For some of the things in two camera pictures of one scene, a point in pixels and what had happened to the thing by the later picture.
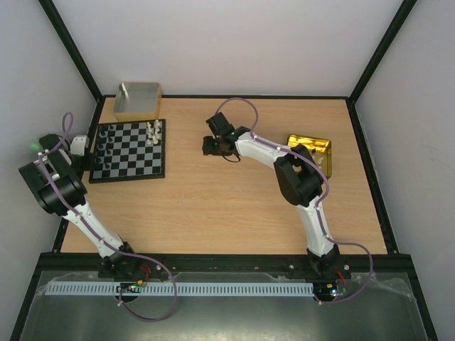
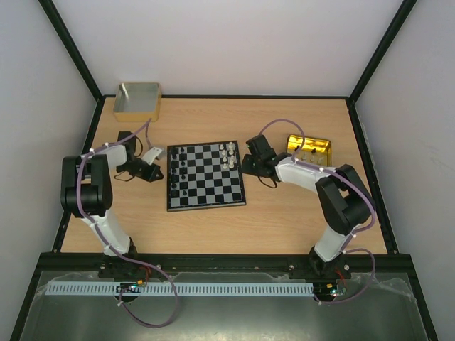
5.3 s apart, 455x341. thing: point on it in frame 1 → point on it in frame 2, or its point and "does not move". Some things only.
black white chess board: x=129 y=150 → x=204 y=175
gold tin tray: x=319 y=148 does not move
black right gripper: x=210 y=145 → x=252 y=165
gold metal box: x=137 y=101 does not move
